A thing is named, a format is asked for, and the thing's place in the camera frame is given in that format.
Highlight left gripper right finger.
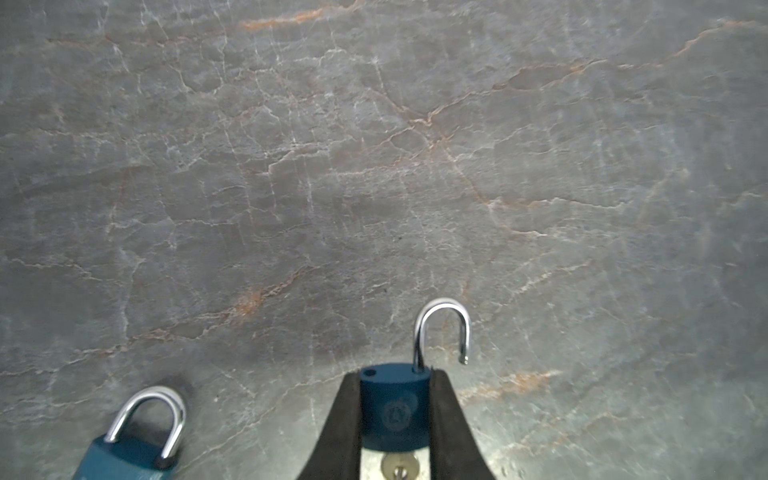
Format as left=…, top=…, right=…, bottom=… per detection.
left=429, top=369, right=495, bottom=480

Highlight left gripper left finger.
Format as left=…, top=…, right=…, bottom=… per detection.
left=297, top=370, right=362, bottom=480

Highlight small silver key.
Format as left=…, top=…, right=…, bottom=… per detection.
left=380, top=452, right=420, bottom=480

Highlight large teal padlock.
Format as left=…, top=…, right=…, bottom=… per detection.
left=360, top=298, right=471, bottom=452

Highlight small teal padlock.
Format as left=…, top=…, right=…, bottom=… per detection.
left=73, top=385, right=187, bottom=480

